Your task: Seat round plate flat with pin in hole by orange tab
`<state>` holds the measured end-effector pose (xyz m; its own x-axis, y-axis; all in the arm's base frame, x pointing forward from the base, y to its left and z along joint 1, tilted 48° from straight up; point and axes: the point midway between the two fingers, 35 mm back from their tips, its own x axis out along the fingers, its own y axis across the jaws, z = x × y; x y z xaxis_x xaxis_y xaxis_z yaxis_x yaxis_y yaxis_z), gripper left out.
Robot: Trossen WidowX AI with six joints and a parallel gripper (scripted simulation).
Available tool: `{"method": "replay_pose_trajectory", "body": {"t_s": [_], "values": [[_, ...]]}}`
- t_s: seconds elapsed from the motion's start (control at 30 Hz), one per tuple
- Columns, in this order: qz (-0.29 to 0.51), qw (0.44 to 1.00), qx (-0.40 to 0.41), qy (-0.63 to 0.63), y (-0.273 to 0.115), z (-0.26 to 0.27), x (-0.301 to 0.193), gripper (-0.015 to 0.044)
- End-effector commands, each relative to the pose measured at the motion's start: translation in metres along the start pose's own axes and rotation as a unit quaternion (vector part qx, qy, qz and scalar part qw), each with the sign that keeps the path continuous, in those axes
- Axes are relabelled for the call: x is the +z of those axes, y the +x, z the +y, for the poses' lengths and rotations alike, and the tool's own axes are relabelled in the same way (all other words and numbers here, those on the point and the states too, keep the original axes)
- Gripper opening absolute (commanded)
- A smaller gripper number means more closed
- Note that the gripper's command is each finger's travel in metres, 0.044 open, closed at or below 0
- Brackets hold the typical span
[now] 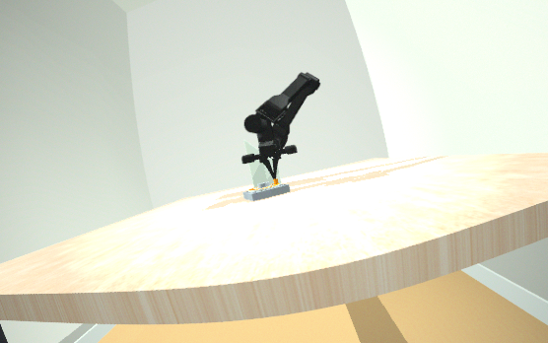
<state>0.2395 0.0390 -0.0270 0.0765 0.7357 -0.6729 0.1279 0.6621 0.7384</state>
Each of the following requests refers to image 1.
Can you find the orange round plate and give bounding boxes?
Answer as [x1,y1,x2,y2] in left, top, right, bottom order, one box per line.
[248,178,281,192]

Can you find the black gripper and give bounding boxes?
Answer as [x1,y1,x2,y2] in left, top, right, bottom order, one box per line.
[241,132,298,179]

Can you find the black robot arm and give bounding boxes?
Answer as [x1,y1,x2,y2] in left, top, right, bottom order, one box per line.
[244,72,320,156]

